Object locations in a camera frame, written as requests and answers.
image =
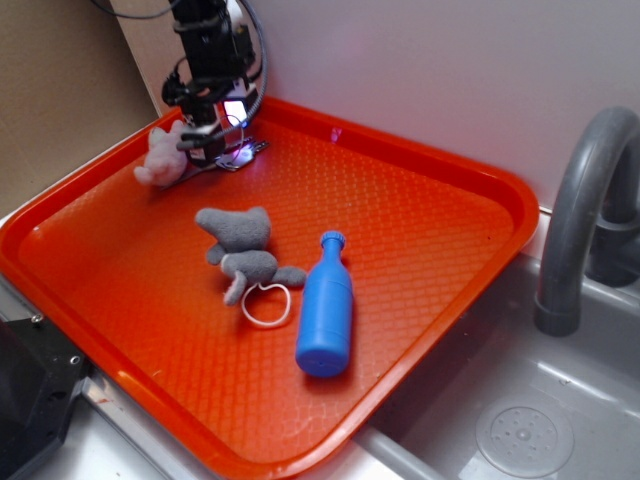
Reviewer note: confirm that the grey toy sink basin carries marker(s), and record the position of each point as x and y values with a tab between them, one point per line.
498	399

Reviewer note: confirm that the pink plush toy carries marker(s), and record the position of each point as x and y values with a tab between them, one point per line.
164	163

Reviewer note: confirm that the grey toy faucet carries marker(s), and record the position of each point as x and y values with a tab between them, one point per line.
594	228

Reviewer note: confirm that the blue plastic bottle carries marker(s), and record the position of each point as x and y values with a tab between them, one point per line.
324	337

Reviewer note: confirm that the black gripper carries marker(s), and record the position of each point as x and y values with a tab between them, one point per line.
218	51

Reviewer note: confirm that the silver keys bunch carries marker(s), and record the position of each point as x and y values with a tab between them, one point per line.
233	159

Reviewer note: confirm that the orange plastic tray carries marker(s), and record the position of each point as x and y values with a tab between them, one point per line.
120	268

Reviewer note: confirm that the brown cardboard panel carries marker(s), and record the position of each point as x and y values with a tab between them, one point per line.
156	49

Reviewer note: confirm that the grey plush elephant toy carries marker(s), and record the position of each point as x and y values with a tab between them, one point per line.
240	251

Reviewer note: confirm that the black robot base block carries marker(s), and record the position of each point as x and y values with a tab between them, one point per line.
42	373

